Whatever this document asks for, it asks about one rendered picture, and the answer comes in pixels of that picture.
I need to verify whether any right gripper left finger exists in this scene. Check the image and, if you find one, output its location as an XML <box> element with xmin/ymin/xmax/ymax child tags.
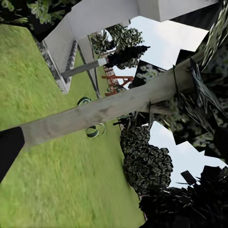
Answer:
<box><xmin>0</xmin><ymin>126</ymin><xmax>25</xmax><ymax>183</ymax></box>

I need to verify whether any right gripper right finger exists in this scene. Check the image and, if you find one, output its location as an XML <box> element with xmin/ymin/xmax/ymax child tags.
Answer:
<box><xmin>213</xmin><ymin>126</ymin><xmax>228</xmax><ymax>164</ymax></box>

